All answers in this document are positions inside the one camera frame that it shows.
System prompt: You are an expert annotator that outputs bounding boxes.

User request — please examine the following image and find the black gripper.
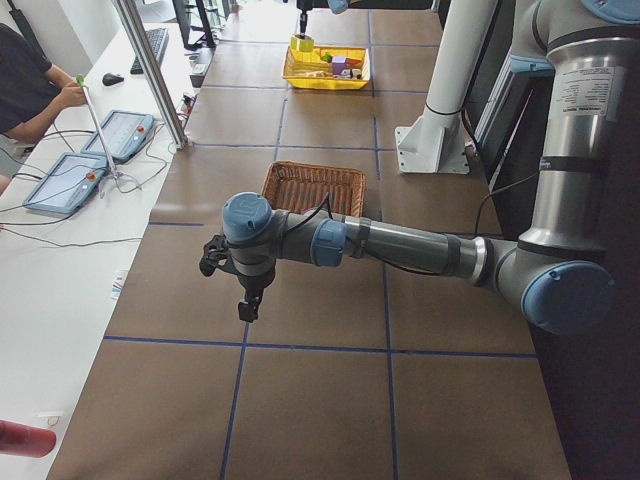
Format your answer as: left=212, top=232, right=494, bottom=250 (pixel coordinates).
left=296, top=0, right=311, bottom=37
left=237, top=272, right=274, bottom=322

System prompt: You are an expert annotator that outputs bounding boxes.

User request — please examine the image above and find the yellow tape roll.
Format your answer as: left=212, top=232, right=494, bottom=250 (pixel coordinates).
left=290, top=34, right=315, bottom=53

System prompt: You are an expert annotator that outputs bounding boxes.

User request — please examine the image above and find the yellow plastic basket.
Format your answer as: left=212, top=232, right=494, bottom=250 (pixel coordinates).
left=282, top=46, right=371, bottom=91

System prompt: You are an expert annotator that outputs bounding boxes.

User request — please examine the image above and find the brown wicker basket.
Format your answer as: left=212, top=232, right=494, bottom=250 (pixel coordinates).
left=262, top=161, right=366, bottom=217

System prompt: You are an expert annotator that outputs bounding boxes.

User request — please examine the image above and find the purple foam block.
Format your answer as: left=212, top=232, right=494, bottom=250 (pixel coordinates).
left=331, top=55, right=350, bottom=76

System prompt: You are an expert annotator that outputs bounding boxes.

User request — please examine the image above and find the toy croissant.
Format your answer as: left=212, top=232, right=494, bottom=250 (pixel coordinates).
left=296, top=70, right=333, bottom=79

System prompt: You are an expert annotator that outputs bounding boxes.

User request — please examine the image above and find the toy carrot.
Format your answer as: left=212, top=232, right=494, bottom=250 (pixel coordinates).
left=321, top=52, right=362, bottom=68

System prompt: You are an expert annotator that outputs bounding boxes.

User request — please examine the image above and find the toy panda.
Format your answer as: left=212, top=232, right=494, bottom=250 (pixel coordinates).
left=335, top=69, right=353, bottom=79

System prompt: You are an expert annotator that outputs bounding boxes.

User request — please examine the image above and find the black keyboard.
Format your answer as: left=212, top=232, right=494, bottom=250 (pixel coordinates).
left=129, top=27, right=169, bottom=75

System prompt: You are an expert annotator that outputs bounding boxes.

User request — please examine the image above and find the green tipped metal stick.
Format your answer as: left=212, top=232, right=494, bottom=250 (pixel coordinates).
left=75, top=74, right=142, bottom=194

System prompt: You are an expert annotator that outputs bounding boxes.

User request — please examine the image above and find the black computer mouse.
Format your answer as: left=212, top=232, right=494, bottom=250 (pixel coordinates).
left=102, top=73, right=124, bottom=87

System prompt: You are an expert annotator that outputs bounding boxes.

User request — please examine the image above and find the far teach pendant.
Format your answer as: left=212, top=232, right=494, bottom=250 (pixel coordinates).
left=101, top=110, right=154, bottom=165

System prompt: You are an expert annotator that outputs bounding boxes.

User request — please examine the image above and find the teach pendant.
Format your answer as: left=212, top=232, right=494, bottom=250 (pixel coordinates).
left=23, top=153, right=108, bottom=214
left=101, top=110, right=154, bottom=165

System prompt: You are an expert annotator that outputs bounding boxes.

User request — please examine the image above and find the near teach pendant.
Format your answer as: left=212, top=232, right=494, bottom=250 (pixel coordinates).
left=23, top=153, right=108, bottom=214

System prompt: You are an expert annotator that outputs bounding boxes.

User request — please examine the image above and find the red cylinder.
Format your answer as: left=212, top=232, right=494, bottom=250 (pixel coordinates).
left=0, top=420, right=57, bottom=458

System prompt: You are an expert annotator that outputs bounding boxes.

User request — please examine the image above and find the seated person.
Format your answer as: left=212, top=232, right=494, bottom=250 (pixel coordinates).
left=0, top=22, right=89, bottom=196

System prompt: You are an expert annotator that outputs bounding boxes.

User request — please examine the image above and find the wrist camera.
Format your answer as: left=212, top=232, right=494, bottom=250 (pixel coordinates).
left=199, top=234, right=234, bottom=277

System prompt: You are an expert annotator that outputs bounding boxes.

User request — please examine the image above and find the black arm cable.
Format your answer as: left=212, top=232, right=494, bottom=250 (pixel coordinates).
left=284, top=172, right=541, bottom=276

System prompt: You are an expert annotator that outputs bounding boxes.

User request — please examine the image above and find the aluminium frame post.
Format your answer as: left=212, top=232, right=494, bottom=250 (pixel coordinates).
left=113, top=0, right=188, bottom=150

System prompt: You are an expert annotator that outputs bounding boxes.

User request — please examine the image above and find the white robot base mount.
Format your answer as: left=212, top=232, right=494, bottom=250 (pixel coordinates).
left=395, top=0, right=498, bottom=175

